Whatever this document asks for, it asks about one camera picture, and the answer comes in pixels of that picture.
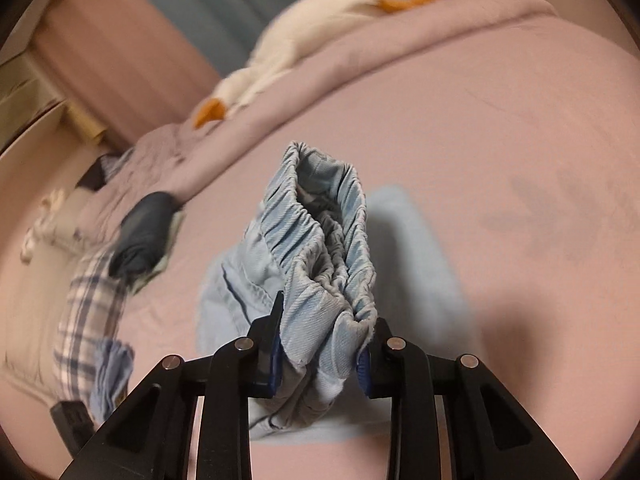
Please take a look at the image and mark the plaid pillow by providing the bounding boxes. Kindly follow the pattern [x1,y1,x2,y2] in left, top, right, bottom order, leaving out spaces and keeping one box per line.
[52,247,128,401]

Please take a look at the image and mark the light blue strawberry pants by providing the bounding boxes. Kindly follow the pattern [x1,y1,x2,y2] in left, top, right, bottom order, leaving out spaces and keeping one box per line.
[197,141,476,443]

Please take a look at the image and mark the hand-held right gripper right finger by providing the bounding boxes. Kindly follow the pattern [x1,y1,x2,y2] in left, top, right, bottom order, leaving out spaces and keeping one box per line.
[356,317,576,480]

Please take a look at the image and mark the pink curtain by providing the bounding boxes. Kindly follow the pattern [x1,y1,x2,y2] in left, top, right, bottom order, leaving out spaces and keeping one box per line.
[30,0,226,146]

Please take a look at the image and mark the folded dark blue jeans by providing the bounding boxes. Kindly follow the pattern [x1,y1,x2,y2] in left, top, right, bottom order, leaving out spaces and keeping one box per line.
[109,191,181,281]

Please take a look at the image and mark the beige pillow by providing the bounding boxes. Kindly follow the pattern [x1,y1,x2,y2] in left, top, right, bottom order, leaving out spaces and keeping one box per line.
[50,190,126,251]

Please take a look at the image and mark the folded blue garment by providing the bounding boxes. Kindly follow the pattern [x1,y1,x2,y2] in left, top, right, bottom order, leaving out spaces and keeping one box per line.
[90,340,136,423]

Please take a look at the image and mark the white goose plush toy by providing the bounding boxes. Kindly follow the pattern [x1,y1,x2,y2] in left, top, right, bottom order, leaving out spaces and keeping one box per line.
[194,0,457,128]

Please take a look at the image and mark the yellow hanging cloth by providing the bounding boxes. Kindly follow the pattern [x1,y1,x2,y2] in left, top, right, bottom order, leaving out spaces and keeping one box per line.
[65,102,108,141]

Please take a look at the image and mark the small white plush toy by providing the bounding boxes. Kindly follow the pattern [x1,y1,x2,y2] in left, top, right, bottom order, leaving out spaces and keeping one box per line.
[20,187,68,263]

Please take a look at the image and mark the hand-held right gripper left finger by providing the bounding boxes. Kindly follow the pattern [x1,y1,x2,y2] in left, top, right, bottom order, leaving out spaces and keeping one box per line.
[60,290,286,480]

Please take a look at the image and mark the dark cloth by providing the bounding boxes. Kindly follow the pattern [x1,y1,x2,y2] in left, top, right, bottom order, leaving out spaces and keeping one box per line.
[80,155,121,193]

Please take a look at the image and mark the grey patterned pillow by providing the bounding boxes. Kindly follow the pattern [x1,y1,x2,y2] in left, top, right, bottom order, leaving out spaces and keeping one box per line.
[100,147,136,181]

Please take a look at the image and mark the white wall shelf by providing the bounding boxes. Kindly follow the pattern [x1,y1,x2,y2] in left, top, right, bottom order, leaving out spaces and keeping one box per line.
[0,52,108,151]

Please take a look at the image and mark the lilac comforter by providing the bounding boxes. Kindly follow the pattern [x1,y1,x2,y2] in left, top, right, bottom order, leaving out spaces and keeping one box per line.
[97,0,558,201]

